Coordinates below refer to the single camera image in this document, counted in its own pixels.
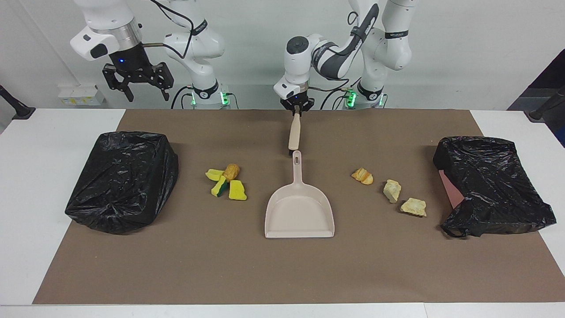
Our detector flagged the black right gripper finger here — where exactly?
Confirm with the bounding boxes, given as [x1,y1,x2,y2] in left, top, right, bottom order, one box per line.
[103,64,134,102]
[151,63,174,102]

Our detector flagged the beige hand brush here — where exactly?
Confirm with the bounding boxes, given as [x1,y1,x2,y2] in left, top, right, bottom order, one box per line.
[288,105,302,156]

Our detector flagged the orange crust bread piece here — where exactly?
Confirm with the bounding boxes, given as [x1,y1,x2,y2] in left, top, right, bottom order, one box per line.
[351,167,374,185]

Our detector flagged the thick yellow sponge piece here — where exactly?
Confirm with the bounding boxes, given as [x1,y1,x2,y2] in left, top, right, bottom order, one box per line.
[229,180,248,201]

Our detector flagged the beige plastic dustpan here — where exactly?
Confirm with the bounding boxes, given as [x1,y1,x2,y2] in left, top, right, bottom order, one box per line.
[264,150,335,239]

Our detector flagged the yellow green sponge piece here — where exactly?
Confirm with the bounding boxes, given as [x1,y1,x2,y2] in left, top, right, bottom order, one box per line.
[211,175,229,198]

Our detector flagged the pale bread chunk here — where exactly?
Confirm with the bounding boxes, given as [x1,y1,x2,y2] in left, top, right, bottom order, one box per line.
[383,179,402,204]

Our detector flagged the pale bread piece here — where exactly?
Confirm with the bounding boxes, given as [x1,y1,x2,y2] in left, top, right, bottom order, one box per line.
[400,197,427,217]

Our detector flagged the black bag lined bin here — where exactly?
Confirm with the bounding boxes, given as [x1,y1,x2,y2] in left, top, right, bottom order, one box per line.
[65,131,179,235]

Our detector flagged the pink bin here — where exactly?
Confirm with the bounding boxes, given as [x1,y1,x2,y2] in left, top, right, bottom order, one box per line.
[438,170,465,208]

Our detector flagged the loose black trash bag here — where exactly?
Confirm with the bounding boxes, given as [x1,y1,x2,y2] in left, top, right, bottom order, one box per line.
[433,136,557,238]

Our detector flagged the black stand with foot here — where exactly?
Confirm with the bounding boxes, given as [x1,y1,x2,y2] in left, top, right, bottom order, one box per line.
[0,85,36,121]

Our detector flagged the brown table mat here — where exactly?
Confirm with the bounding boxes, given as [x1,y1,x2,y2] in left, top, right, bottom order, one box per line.
[32,109,565,304]

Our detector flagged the dark grey stand pole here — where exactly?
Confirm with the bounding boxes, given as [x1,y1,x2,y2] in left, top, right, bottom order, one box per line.
[524,86,565,122]

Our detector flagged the dark background panel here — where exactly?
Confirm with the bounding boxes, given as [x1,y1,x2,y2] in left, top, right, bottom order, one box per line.
[508,48,565,147]

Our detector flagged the black base cable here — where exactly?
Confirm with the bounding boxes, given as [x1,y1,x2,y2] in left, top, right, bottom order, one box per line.
[170,85,195,110]
[320,87,354,110]

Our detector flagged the right arm gripper cable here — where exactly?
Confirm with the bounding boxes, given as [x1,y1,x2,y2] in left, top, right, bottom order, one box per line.
[143,0,196,60]

